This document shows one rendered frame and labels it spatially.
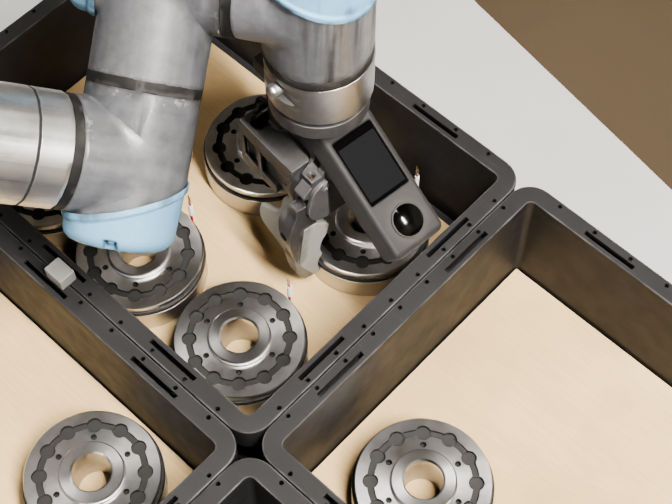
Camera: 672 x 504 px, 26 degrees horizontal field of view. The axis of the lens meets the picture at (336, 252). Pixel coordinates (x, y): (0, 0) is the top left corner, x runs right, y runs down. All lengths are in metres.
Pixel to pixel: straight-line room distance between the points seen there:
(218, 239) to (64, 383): 0.17
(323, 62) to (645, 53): 1.52
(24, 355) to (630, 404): 0.47
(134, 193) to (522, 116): 0.60
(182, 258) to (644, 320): 0.36
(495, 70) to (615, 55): 0.94
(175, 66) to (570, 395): 0.42
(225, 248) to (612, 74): 1.27
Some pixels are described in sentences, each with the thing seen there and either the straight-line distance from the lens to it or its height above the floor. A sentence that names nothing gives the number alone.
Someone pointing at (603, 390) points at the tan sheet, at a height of 0.83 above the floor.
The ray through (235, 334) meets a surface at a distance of 1.14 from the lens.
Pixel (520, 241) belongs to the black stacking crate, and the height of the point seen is 0.87.
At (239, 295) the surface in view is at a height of 0.86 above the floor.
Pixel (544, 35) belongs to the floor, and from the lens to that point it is 2.40.
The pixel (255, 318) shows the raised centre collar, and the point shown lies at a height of 0.87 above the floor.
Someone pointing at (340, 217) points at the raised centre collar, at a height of 0.87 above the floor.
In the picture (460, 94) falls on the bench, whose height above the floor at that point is 0.70.
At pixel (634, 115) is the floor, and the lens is 2.33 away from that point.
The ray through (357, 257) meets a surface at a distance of 1.15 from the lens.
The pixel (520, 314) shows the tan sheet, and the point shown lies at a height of 0.83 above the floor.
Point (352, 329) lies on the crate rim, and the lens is 1.04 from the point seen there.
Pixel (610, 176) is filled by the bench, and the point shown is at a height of 0.70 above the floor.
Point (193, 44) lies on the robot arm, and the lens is 0.92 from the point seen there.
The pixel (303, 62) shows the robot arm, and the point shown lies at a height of 1.12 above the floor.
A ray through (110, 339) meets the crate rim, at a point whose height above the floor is 0.93.
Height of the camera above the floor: 1.86
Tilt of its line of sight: 60 degrees down
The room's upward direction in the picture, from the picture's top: straight up
